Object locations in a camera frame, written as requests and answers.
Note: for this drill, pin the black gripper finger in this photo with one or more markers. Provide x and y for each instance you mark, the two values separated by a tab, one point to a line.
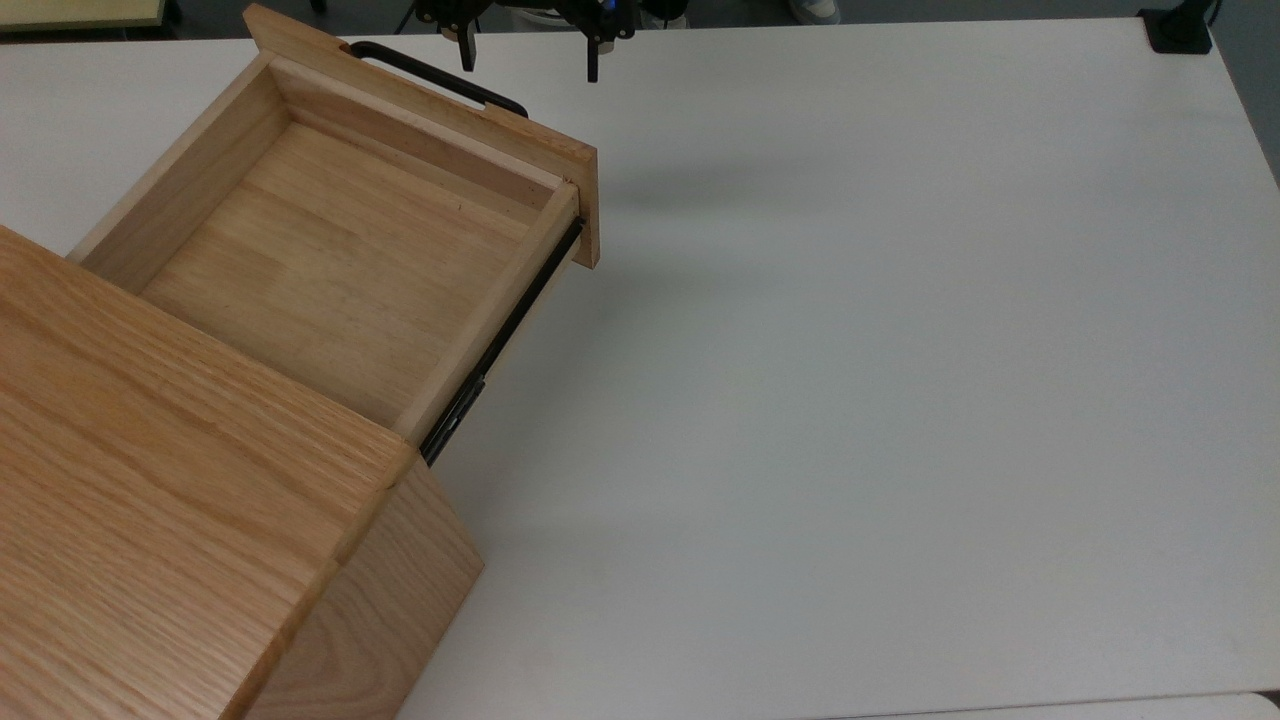
467	50
594	60

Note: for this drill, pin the black Franka gripper body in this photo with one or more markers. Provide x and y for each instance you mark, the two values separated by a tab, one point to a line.
600	12

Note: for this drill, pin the light wooden drawer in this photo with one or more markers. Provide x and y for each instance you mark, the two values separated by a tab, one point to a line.
330	260

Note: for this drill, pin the white shoe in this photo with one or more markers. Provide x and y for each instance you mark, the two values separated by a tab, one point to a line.
815	9

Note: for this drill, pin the yellowish wooden side table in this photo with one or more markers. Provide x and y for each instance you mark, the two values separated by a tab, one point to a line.
80	12

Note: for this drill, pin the oak wooden cabinet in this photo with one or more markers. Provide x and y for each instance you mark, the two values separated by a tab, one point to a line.
170	500

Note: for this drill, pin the black metal drawer slide rail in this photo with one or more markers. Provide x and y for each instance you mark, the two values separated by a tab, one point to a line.
500	340

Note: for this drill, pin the black table clamp mount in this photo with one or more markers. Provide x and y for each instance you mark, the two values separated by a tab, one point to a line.
1178	30

